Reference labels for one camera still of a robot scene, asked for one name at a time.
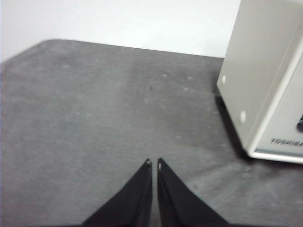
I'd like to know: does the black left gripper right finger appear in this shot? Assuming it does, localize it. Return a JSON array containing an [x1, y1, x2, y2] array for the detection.
[[157, 157, 230, 227]]

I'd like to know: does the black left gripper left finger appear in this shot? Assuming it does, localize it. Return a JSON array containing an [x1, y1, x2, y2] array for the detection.
[[82, 158, 153, 227]]

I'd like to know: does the oven door with brown handle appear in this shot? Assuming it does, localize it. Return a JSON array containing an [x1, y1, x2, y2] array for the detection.
[[254, 51, 303, 158]]

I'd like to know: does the cream white toaster oven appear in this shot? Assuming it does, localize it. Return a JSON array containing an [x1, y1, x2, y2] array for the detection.
[[216, 0, 303, 165]]

